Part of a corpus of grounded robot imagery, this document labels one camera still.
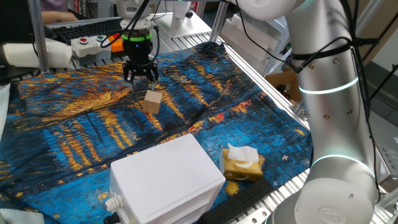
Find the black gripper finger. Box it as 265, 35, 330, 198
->
147, 70, 160, 91
123, 70, 136, 93

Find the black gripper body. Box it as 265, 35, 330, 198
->
122, 39, 159, 78

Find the small wooden cube block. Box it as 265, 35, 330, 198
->
142, 90, 163, 115

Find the person's bare forearm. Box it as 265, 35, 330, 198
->
41, 11, 79, 25

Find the white foam packing block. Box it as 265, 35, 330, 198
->
220, 12, 289, 75

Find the orange emergency stop box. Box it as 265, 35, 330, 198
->
107, 32, 125, 58

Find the grey two-button control box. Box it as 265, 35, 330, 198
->
70, 35, 113, 66

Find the black computer keyboard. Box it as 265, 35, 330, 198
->
52, 17, 124, 45

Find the blue starry night tablecloth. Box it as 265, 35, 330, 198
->
0, 42, 313, 224

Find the person's purple shirt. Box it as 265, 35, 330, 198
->
40, 0, 74, 13

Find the white plastic drawer box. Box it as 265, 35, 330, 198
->
104, 133, 226, 224

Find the white rolled sheet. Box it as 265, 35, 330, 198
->
2, 39, 74, 69

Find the yellow tissue pack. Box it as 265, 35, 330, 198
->
218, 142, 264, 183

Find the black monitor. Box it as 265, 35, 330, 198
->
0, 0, 35, 44

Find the grey metal shelf rack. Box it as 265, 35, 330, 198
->
262, 15, 293, 77

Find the dark bottle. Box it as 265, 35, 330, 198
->
275, 83, 293, 100

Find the open cardboard box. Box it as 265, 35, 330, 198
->
264, 70, 304, 105

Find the black round connector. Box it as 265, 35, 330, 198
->
103, 212, 121, 224

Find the black foam strip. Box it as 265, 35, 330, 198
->
197, 176, 274, 224

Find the black tripod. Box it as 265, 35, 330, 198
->
368, 63, 398, 102

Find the brown wooden board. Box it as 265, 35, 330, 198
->
354, 0, 398, 60

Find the white stand with base plate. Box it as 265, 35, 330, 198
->
150, 0, 213, 39

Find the aluminium frame post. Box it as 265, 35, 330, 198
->
28, 0, 50, 74

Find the aluminium table edge rail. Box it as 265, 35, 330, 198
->
223, 43, 312, 130

